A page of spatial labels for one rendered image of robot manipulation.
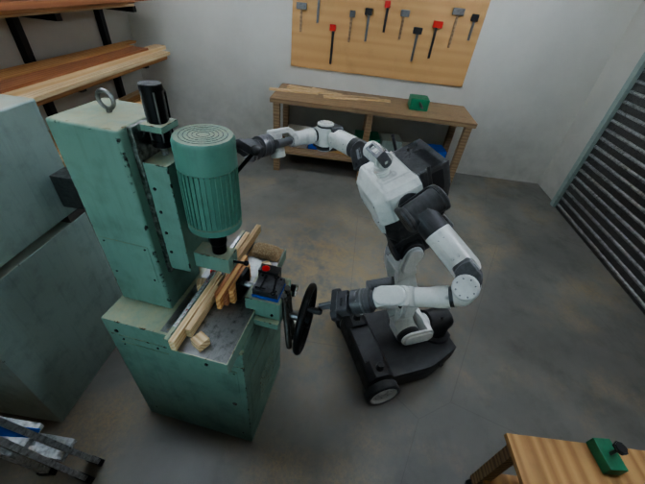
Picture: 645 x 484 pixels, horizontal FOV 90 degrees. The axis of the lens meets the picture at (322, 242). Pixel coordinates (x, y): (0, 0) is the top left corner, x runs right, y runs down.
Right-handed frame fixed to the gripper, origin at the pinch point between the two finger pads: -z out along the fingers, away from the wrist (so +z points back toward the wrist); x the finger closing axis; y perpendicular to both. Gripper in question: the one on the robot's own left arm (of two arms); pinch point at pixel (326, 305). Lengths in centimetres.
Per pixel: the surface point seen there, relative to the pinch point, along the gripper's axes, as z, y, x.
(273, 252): -25.5, 7.2, 25.7
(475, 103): 86, -153, 326
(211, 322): -34.3, 20.0, -11.6
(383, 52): 5, -59, 338
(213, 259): -30.8, 31.2, 7.1
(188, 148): -7, 69, 13
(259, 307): -21.0, 12.2, -4.0
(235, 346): -23.9, 16.0, -19.4
